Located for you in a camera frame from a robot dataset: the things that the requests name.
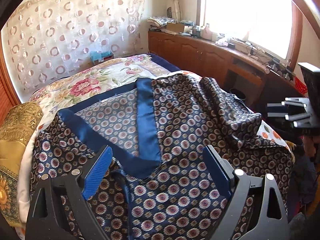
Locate navy patterned silk shirt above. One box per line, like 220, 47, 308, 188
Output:
30, 74, 292, 239

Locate person's right hand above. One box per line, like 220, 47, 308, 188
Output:
303, 135, 320, 158

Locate red basket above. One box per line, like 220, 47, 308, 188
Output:
294, 77, 308, 95

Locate orange-print white bedsheet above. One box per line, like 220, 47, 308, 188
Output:
257, 121, 291, 153

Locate wooden window cabinet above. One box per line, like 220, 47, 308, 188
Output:
148, 31, 302, 111

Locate gold patterned pillow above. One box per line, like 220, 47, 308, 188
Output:
1, 102, 43, 227

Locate floral quilt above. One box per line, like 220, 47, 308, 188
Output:
29, 53, 181, 116

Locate teal box on bed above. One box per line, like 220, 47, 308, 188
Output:
90, 50, 114, 66

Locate cardboard box on cabinet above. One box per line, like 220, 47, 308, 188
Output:
166, 23, 190, 34

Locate white circle-pattern curtain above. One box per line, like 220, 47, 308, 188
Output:
1, 0, 144, 101

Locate folded patterned cloth stack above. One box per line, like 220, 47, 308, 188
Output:
147, 16, 176, 28

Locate window with wooden frame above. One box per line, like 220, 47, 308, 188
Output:
197, 0, 303, 67

